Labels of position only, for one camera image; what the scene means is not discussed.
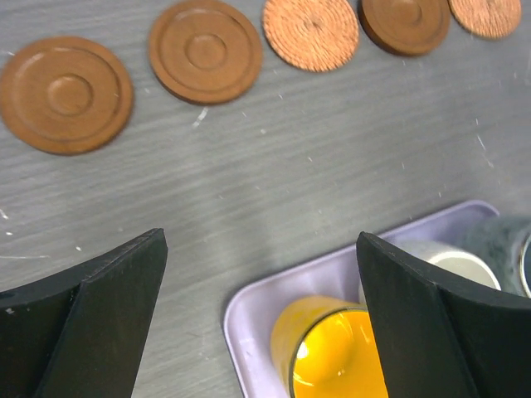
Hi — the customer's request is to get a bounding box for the yellow mug black outside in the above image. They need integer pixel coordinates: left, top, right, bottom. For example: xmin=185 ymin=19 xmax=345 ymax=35
xmin=270 ymin=295 xmax=388 ymax=397

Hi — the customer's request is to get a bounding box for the grey green mug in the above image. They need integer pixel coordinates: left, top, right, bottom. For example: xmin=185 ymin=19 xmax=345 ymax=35
xmin=457 ymin=215 xmax=530 ymax=298

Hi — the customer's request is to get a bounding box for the woven rattan coaster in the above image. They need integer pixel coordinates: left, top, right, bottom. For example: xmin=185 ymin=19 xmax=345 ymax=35
xmin=448 ymin=0 xmax=522 ymax=40
xmin=261 ymin=0 xmax=359 ymax=72

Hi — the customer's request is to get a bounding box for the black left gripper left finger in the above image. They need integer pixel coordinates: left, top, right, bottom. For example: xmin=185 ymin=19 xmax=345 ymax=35
xmin=1 ymin=228 xmax=168 ymax=397

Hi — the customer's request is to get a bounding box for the lilac plastic tray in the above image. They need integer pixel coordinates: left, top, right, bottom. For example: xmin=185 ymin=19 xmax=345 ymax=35
xmin=223 ymin=200 xmax=499 ymax=397

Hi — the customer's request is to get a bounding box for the brown wooden coaster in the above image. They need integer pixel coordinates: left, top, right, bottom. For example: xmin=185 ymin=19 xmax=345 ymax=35
xmin=148 ymin=1 xmax=263 ymax=104
xmin=1 ymin=36 xmax=134 ymax=155
xmin=358 ymin=0 xmax=451 ymax=56

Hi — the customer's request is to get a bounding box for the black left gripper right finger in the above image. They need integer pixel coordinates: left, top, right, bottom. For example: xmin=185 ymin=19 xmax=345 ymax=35
xmin=357 ymin=232 xmax=530 ymax=397

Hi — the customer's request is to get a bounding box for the white speckled mug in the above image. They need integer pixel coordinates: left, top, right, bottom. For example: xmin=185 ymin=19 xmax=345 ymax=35
xmin=358 ymin=240 xmax=502 ymax=303

